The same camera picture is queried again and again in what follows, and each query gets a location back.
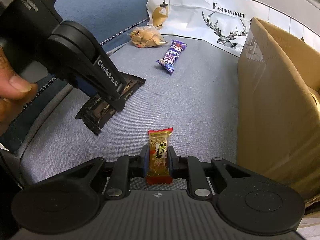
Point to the blue sofa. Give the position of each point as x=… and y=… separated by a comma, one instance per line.
x=109, y=21

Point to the small red nut bar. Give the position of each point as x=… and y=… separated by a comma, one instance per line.
x=158, y=169

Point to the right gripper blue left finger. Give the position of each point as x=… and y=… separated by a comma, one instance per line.
x=143, y=161

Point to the clear bag of crackers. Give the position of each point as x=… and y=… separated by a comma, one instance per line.
x=147, y=37

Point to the person left hand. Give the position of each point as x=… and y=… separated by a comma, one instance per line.
x=15, y=92

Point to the purple snack wrapper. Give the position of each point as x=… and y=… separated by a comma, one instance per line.
x=171, y=56

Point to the open cardboard box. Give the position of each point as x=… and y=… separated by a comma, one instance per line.
x=278, y=119

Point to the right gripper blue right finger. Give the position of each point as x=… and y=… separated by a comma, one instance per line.
x=173, y=162

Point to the grey printed sofa cover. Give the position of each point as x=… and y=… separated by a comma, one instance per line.
x=225, y=23

